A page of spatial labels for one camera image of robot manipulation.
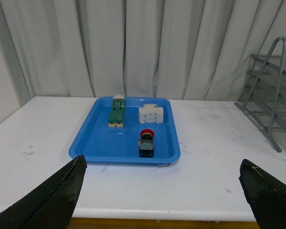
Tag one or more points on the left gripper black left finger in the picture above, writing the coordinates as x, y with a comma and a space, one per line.
51, 204

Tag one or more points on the red emergency stop button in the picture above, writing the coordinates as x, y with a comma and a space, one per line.
146, 143

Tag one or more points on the white curtain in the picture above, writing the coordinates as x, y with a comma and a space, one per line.
175, 49

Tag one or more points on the blue plastic tray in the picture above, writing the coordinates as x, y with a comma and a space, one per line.
100, 143

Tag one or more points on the silver mesh tray rack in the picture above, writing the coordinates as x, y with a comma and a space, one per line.
265, 98

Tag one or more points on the green knife switch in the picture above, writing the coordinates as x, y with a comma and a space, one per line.
117, 112

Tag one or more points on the white circuit breaker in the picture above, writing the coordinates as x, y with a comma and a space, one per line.
151, 113

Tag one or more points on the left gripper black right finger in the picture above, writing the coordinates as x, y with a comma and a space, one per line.
265, 194

